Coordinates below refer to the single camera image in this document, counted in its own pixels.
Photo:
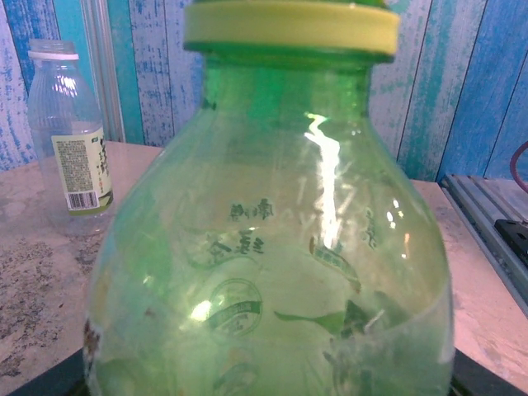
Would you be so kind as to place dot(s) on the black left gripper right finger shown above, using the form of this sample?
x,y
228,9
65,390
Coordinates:
x,y
474,379

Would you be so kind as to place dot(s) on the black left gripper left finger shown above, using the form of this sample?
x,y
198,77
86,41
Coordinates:
x,y
62,379

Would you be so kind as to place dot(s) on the clear bottle with green label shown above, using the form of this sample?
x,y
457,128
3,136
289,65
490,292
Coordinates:
x,y
70,123

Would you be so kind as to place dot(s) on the green tea plastic bottle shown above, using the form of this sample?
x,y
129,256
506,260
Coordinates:
x,y
268,227

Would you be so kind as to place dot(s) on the yellow-green bottle cap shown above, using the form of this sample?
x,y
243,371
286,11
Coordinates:
x,y
288,26

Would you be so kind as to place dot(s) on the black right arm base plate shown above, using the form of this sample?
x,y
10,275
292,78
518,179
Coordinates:
x,y
515,239

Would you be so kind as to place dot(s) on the aluminium mounting rail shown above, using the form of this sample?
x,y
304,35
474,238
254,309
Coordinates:
x,y
474,214

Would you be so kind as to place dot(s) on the aluminium frame post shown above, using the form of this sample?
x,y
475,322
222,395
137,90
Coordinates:
x,y
103,70

